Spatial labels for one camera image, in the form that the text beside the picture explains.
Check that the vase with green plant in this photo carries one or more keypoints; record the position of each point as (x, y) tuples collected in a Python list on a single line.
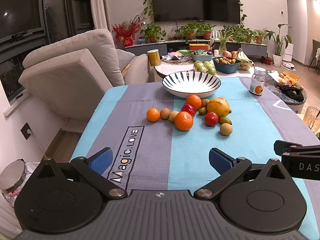
[(224, 36)]

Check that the tv cabinet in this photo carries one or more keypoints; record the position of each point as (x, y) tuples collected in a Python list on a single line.
[(165, 47)]

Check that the tray of green apples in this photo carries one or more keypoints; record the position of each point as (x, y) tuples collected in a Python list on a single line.
[(205, 67)]

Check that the glass jar orange label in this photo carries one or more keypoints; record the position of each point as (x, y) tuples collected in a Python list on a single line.
[(258, 81)]

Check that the small green fruit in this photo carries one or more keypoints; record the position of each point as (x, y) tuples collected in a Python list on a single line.
[(224, 120), (203, 111)]

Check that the red apple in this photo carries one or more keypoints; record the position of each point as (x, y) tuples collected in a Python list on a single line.
[(226, 54)]

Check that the yellow tin can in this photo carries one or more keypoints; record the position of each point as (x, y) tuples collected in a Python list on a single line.
[(154, 57)]

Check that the small orange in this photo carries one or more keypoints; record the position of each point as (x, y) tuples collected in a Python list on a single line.
[(153, 115)]

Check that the dark teal longan bowl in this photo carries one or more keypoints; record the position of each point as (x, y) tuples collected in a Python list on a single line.
[(226, 65)]

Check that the orange box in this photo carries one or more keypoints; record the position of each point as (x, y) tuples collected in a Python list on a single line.
[(199, 46)]

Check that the white robot vacuum dock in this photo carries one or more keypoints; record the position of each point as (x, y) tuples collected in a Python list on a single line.
[(287, 57)]

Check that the metal lid glass jar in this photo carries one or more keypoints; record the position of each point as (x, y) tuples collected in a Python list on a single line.
[(12, 177)]

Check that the tall leafy floor plant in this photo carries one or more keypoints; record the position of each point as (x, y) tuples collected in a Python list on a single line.
[(278, 42)]

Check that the beige sofa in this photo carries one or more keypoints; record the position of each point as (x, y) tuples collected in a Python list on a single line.
[(72, 75)]

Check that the banana bunch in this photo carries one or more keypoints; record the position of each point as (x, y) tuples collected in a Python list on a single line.
[(246, 63)]

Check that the dark marble round table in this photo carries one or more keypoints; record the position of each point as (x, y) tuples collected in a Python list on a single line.
[(292, 96)]

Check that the black television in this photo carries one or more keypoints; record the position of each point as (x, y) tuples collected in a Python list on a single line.
[(227, 11)]

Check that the red tomato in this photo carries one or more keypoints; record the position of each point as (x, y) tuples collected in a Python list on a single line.
[(189, 109), (211, 119)]

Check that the grey cushion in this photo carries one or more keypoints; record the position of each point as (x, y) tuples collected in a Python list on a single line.
[(124, 58)]

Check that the yellow fruit basket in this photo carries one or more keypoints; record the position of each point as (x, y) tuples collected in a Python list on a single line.
[(290, 78)]

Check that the wall power socket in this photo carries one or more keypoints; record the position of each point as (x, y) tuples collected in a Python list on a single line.
[(26, 131)]

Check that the large front orange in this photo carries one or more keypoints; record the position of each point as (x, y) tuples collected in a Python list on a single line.
[(183, 121)]

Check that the brown kiwi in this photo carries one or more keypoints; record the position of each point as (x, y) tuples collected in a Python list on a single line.
[(173, 115), (226, 129), (164, 113)]

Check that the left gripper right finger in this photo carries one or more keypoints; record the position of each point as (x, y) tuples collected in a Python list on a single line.
[(231, 171)]

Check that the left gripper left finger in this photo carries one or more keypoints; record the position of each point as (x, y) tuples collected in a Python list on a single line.
[(92, 169)]

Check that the white blue striped bowl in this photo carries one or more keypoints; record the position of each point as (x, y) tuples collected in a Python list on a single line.
[(186, 83)]

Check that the light blue snack basket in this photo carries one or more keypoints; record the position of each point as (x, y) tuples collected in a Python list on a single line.
[(206, 56)]

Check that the potted plant left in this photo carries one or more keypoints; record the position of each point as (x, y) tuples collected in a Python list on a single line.
[(153, 33)]

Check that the red flower arrangement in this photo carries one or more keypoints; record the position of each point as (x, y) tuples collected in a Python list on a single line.
[(125, 32)]

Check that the white oval coffee table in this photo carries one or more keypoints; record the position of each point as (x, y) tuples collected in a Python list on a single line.
[(166, 69)]

